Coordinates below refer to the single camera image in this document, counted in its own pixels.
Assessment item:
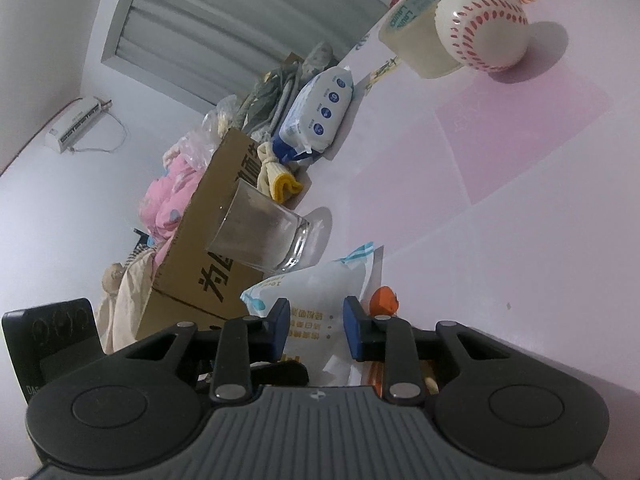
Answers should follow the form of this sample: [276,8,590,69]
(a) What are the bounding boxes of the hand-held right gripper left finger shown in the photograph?
[124,298,292,405]

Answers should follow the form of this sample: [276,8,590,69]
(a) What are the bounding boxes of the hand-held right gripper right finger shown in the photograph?
[342,296,483,405]

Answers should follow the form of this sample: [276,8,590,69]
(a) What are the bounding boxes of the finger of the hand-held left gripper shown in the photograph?
[250,362,309,387]

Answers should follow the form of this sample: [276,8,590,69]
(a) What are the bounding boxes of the white packet with blue print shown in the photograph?
[240,245,386,388]

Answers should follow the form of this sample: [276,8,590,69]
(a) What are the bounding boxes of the brown cardboard box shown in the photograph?
[135,127,266,343]

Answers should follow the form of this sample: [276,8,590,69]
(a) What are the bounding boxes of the knotted cream yellow socks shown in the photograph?
[257,142,305,204]

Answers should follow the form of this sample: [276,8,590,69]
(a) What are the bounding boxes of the white blue wet wipes pack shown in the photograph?
[272,65,355,163]

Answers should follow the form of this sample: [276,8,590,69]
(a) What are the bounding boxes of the white soft baseball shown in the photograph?
[434,0,529,72]

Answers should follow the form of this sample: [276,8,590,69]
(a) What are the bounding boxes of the beige blanket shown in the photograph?
[95,250,161,356]

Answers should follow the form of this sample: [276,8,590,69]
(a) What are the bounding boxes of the beige plush toy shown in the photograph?
[101,262,126,293]

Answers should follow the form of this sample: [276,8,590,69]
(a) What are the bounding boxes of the clear glass cup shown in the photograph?
[204,180,313,276]

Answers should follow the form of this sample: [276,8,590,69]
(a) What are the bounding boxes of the checkered cloth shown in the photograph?
[125,242,153,266]

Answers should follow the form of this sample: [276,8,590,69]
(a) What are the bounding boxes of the pink printed quilt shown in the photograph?
[142,152,213,266]

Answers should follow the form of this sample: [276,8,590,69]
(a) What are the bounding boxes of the pale pink fleece blanket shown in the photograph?
[162,142,193,168]

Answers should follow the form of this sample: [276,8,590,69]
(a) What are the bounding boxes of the clear plastic bag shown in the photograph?
[180,95,241,171]

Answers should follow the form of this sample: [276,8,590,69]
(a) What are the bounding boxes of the white air conditioner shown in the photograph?
[45,96,113,153]

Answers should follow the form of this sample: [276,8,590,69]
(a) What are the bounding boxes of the grey patterned quilt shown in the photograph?
[235,42,336,141]

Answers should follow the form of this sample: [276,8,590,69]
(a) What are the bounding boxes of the clear tape roll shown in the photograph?
[378,0,476,79]

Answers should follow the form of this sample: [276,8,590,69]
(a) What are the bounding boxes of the grey curtain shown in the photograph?
[102,0,431,106]

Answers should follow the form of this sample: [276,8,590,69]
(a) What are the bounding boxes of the air conditioner cable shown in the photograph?
[70,105,128,153]

